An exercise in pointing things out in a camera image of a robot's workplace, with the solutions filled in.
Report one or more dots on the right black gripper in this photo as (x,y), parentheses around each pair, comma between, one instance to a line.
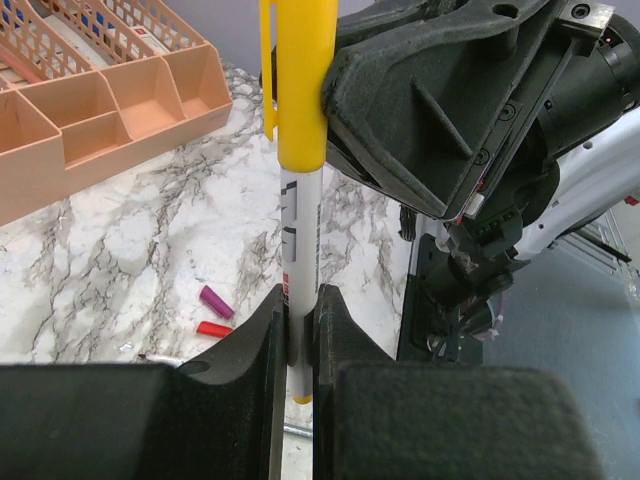
(510,121)

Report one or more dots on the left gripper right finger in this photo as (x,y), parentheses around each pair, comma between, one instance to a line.
(378,418)

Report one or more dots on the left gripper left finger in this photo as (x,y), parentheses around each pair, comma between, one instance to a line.
(218,416)

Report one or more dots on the purple pen cap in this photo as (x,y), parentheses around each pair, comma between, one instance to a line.
(212,300)

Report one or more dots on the yellow pen cap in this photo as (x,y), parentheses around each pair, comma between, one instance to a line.
(297,48)

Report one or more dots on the red pen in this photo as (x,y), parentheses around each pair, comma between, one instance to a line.
(175,362)

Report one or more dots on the yellow pen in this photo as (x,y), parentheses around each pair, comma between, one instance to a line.
(300,202)

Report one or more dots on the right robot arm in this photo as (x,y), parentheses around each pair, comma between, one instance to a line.
(499,127)

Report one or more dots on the red pen cap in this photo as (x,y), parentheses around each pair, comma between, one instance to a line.
(213,330)

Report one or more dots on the orange desk organizer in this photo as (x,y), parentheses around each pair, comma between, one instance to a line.
(101,87)

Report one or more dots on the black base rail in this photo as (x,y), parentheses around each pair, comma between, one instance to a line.
(431,331)

